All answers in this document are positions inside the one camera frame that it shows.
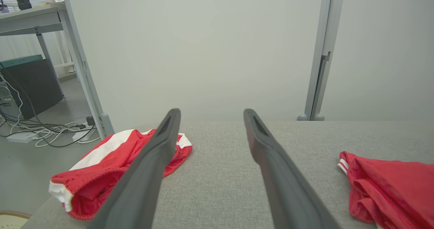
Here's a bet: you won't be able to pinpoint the dark grey computer case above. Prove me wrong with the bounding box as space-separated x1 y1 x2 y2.
0 58 65 120

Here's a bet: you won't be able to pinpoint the grey fabric sofa seat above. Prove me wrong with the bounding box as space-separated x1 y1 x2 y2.
20 121 434 229

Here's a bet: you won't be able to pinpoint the black floor cable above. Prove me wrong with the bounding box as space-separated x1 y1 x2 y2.
0 73 97 148

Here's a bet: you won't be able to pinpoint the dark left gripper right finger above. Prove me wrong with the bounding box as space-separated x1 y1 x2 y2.
243 108 341 229

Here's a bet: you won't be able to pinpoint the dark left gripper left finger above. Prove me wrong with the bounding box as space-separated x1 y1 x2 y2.
86 108 182 229

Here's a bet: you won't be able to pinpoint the beige woven basket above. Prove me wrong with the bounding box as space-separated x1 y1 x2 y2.
0 210 33 229

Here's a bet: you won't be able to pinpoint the grey partition joint post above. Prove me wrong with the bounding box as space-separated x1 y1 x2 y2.
297 0 346 122

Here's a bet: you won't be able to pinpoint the red shorts with white stripe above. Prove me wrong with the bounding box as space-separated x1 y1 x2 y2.
48 128 193 221

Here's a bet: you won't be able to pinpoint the tangle of cables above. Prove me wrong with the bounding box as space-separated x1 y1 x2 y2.
0 75 102 147

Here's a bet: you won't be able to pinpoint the teal flat box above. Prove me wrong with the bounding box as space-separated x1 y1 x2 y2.
0 54 44 69

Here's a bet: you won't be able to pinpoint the grey office desk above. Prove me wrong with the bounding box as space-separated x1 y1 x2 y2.
0 2 80 84

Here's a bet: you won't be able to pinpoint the grey partition edge post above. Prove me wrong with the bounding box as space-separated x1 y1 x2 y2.
56 0 115 140

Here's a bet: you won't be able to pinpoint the white power strip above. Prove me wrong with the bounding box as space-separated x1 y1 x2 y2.
72 128 96 142
6 132 33 144

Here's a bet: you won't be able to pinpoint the red white printed t-shirt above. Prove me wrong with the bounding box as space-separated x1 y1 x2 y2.
337 150 434 229

